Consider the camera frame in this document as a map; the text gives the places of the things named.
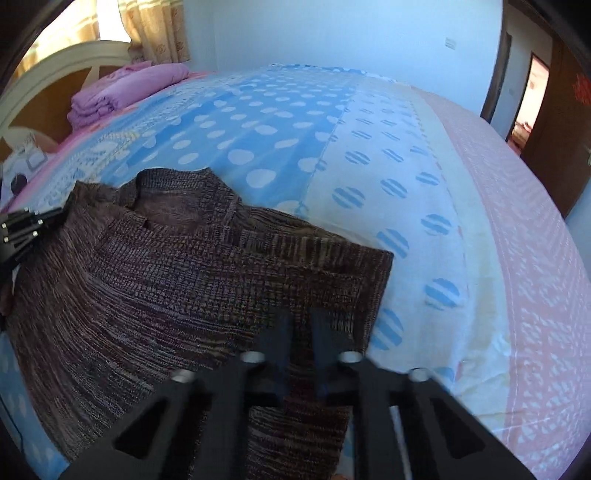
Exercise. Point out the blue polka dot bed sheet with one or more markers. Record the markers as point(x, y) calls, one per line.
point(286, 115)

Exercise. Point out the yellow patterned curtain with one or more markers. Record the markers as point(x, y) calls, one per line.
point(157, 32)

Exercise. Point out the red paper door decoration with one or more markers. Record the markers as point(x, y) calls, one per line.
point(581, 87)

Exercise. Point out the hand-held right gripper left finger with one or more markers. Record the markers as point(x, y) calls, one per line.
point(279, 369)

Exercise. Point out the brown wooden door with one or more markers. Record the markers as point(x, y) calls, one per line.
point(563, 138)

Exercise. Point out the grey patterned pillow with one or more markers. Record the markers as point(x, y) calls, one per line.
point(25, 161)

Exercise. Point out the brown door frame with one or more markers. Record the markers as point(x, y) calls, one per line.
point(501, 69)

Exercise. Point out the cream and wood headboard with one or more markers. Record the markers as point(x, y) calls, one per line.
point(60, 57)

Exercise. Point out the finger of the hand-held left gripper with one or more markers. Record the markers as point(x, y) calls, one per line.
point(21, 242)
point(27, 218)

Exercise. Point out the white wall switch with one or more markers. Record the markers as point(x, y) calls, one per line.
point(450, 43)

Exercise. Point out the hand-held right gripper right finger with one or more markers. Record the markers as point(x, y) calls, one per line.
point(323, 364)

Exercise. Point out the brown patterned knit sweater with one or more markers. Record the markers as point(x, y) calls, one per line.
point(184, 300)

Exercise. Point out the pink polka dot bed sheet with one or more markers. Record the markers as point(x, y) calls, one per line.
point(531, 277)

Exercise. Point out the folded pink blanket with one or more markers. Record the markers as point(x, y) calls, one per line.
point(138, 83)

